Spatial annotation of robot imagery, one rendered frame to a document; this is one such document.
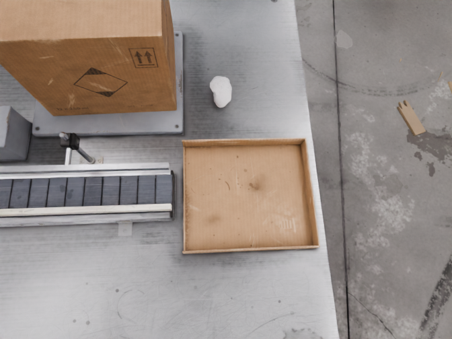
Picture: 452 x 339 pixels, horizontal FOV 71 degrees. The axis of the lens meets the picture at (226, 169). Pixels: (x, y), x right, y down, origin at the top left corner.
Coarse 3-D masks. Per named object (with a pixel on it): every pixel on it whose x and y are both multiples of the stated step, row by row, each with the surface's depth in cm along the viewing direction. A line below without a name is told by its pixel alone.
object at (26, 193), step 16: (112, 176) 71; (128, 176) 71; (144, 176) 71; (160, 176) 71; (0, 192) 68; (16, 192) 68; (32, 192) 68; (48, 192) 69; (64, 192) 69; (80, 192) 69; (96, 192) 69; (112, 192) 69; (128, 192) 70; (144, 192) 70; (160, 192) 70; (0, 208) 67; (16, 208) 67
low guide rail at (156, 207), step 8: (32, 208) 64; (40, 208) 64; (48, 208) 64; (56, 208) 64; (64, 208) 64; (72, 208) 65; (80, 208) 65; (88, 208) 65; (96, 208) 65; (104, 208) 65; (112, 208) 65; (120, 208) 65; (128, 208) 65; (136, 208) 65; (144, 208) 65; (152, 208) 65; (160, 208) 66; (168, 208) 66; (0, 216) 65
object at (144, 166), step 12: (0, 168) 61; (12, 168) 62; (24, 168) 62; (36, 168) 62; (48, 168) 62; (60, 168) 62; (72, 168) 62; (84, 168) 62; (96, 168) 62; (108, 168) 63; (120, 168) 63; (132, 168) 63; (144, 168) 63; (156, 168) 63; (168, 168) 64
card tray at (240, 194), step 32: (192, 160) 78; (224, 160) 78; (256, 160) 78; (288, 160) 79; (192, 192) 75; (224, 192) 76; (256, 192) 76; (288, 192) 76; (192, 224) 73; (224, 224) 73; (256, 224) 74; (288, 224) 74
